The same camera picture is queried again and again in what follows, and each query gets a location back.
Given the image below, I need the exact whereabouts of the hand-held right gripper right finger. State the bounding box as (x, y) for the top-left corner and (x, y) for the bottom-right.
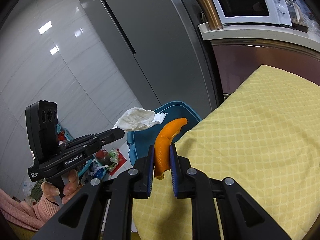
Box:
(169, 144), (292, 240)

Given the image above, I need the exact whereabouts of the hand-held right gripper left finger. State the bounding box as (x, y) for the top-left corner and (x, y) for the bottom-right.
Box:
(30, 144), (155, 240)

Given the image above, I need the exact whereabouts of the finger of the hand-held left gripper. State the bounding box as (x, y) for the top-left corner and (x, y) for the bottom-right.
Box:
(86, 129), (125, 147)

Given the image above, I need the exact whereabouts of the orange peel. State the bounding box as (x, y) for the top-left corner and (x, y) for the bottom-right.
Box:
(154, 117), (188, 180)

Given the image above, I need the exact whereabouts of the white tissue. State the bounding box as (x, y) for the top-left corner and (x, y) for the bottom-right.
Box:
(112, 107), (167, 132)

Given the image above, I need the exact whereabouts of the teal trash bin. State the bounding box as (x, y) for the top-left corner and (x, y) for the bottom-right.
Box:
(127, 101), (203, 167)

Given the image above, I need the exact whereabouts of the person's left hand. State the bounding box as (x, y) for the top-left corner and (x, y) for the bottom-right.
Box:
(41, 167), (82, 205)

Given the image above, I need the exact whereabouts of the red plastic bag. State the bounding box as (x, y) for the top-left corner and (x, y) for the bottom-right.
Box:
(95, 149), (127, 172)

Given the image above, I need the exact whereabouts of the clear plastic bag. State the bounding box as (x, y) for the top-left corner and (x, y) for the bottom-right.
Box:
(23, 181), (42, 203)

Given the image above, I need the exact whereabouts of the grey refrigerator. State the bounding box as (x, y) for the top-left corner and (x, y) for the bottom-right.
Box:
(77, 0), (228, 114)

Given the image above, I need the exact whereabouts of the kitchen counter cabinet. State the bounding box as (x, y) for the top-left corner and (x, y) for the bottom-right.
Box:
(198, 22), (320, 98)

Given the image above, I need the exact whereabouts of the copper travel tumbler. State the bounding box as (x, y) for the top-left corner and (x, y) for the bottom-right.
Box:
(195, 0), (224, 30)

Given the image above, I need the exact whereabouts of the white microwave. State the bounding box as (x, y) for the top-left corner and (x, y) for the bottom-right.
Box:
(206, 0), (293, 27)

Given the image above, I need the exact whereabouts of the dark kettle tray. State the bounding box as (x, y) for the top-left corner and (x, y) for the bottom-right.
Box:
(291, 20), (308, 33)

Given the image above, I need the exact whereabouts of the glass kettle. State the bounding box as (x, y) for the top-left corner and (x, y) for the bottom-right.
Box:
(283, 0), (304, 23)

